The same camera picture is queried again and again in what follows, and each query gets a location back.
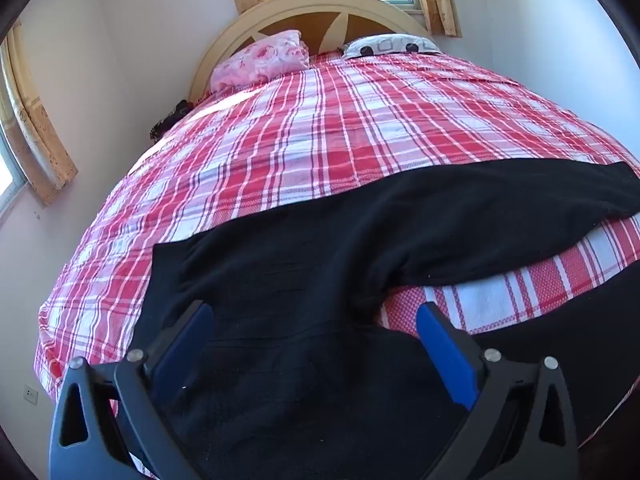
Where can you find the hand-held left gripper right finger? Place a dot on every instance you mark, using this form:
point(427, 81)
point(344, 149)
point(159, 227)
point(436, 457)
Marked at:
point(445, 347)

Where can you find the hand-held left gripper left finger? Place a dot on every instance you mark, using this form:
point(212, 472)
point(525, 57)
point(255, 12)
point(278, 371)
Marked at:
point(186, 347)

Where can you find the black pants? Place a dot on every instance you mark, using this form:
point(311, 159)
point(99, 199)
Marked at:
point(300, 270)

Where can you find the dark cloth beside bed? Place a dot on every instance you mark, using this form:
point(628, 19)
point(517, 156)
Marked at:
point(167, 120)

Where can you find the red white plaid blanket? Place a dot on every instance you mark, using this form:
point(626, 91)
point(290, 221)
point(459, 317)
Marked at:
point(300, 125)

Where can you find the pink floral pillow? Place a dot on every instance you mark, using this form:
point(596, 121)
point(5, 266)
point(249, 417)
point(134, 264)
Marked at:
point(260, 60)

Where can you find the white pillow with black dots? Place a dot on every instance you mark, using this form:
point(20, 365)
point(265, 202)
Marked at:
point(390, 45)

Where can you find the cream wooden bed headboard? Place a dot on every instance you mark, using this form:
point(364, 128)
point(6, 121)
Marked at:
point(300, 17)

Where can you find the white wall socket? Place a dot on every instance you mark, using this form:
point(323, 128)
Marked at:
point(31, 394)

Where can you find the side wall window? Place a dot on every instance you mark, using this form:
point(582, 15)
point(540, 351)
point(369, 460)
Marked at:
point(7, 172)

